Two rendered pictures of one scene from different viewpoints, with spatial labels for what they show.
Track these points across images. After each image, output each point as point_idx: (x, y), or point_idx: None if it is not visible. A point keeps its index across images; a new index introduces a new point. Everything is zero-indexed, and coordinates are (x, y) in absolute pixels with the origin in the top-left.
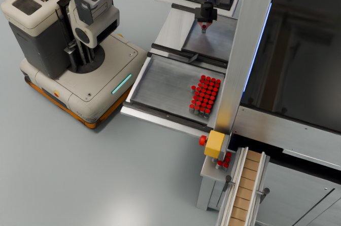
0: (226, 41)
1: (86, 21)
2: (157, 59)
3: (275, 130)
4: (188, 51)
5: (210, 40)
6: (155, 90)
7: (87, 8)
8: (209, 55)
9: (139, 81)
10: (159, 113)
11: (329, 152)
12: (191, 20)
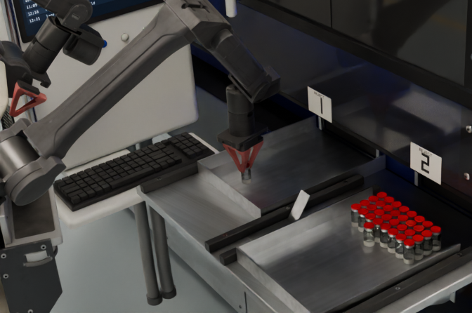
0: (292, 167)
1: (37, 307)
2: (248, 252)
3: None
4: (274, 208)
5: (273, 181)
6: (317, 285)
7: (46, 255)
8: (312, 186)
9: (285, 288)
10: (383, 296)
11: None
12: (202, 184)
